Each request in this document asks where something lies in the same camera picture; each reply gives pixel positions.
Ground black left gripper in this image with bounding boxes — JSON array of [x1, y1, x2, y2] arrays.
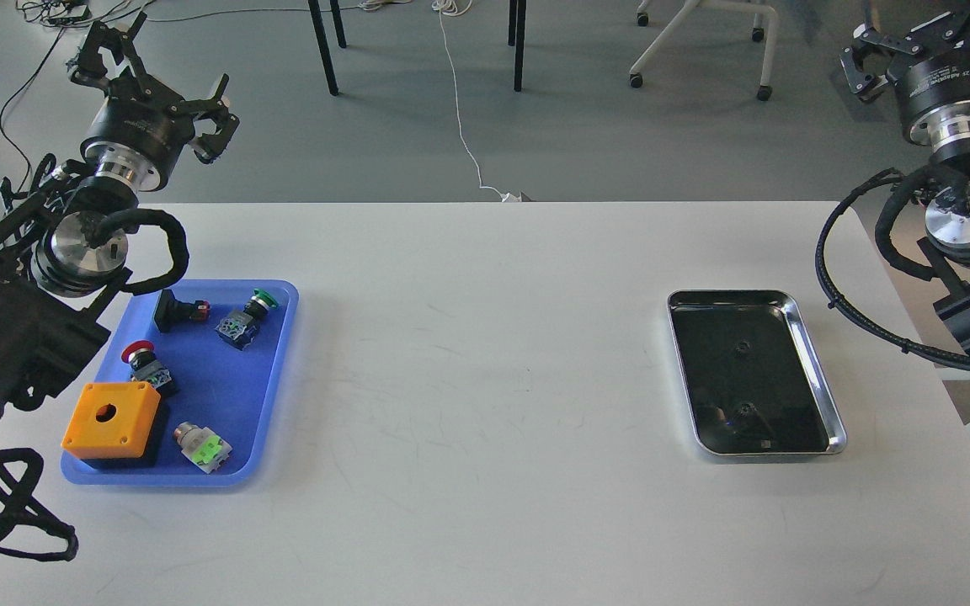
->
[[69, 12, 240, 192]]

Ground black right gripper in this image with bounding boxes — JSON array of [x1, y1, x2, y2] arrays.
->
[[840, 1, 970, 146]]

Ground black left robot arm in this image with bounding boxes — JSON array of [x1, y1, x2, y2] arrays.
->
[[0, 13, 239, 561]]

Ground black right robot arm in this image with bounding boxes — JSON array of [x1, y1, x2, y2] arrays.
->
[[813, 1, 970, 372]]

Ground white rolling chair base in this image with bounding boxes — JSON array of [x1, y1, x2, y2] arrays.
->
[[627, 1, 781, 103]]

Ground black table leg left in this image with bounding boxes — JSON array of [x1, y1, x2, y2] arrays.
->
[[306, 0, 347, 97]]

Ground black table leg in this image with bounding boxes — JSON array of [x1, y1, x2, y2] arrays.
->
[[306, 0, 347, 97], [507, 0, 527, 93]]

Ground blue plastic tray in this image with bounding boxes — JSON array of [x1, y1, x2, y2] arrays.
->
[[59, 279, 299, 488]]

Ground red mushroom push button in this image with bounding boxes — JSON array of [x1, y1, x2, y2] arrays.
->
[[120, 340, 179, 396]]

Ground silver green-block push button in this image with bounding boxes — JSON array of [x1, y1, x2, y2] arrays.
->
[[173, 422, 232, 473]]

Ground stainless steel tray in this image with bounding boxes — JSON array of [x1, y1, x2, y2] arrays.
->
[[667, 290, 848, 460]]

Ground black table leg right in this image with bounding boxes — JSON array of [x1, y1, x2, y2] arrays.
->
[[507, 0, 527, 93]]

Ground black floor cable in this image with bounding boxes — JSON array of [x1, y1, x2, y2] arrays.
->
[[0, 0, 157, 203]]

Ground black selector switch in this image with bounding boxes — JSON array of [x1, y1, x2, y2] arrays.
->
[[153, 289, 211, 333]]

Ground green push button switch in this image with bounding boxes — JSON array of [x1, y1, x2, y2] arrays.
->
[[215, 288, 280, 350]]

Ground white floor cable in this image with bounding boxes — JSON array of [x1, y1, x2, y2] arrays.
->
[[431, 0, 530, 204]]

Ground orange button enclosure box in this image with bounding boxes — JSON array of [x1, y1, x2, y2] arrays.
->
[[61, 382, 169, 469]]

